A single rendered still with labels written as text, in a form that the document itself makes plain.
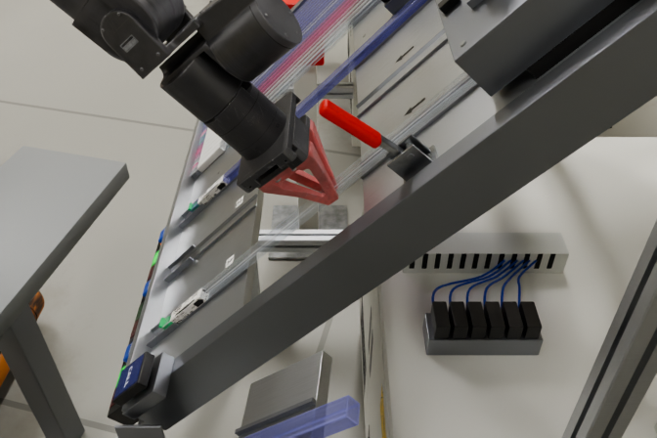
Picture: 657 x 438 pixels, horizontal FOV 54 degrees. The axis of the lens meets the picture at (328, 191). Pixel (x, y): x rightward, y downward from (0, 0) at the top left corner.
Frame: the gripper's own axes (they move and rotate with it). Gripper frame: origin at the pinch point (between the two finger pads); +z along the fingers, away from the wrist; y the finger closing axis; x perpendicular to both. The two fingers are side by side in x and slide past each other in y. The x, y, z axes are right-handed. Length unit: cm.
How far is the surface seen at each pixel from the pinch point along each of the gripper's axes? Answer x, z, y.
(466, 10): -21.6, -7.2, -0.4
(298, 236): 48, 43, 62
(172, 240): 32.9, 2.5, 17.5
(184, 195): 32.9, 2.4, 27.8
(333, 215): 62, 72, 104
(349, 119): -9.8, -8.5, -6.4
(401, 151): -11.0, -3.0, -6.0
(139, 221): 110, 32, 102
